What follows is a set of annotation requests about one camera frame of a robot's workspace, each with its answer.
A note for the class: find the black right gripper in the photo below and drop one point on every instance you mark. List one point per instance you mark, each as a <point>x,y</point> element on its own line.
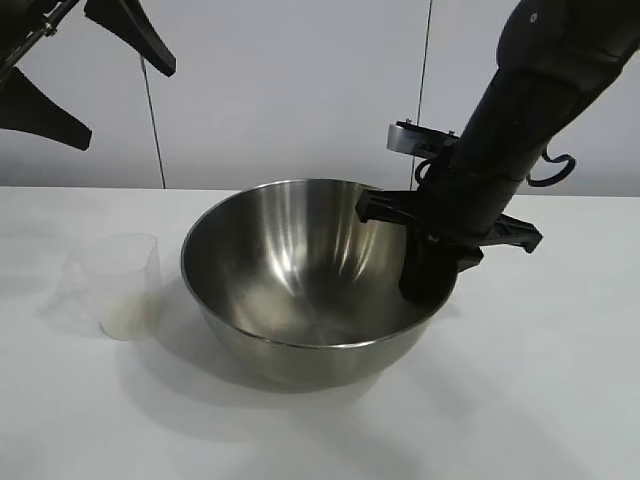
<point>480,190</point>

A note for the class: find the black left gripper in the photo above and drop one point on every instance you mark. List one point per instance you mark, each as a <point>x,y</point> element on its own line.
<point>35,42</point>

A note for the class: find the stainless steel mixing bowl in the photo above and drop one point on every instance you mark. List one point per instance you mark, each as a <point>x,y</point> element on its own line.
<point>280,260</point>

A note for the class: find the clear plastic measuring cup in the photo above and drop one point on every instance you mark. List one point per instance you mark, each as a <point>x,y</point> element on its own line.
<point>125,280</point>

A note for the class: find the white rice grains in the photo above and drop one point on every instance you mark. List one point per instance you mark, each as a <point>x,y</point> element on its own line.
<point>125,322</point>

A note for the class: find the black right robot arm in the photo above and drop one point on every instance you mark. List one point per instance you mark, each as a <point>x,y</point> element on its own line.
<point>550,35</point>

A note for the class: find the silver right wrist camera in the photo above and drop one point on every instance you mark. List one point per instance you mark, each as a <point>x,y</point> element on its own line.
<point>400,137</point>

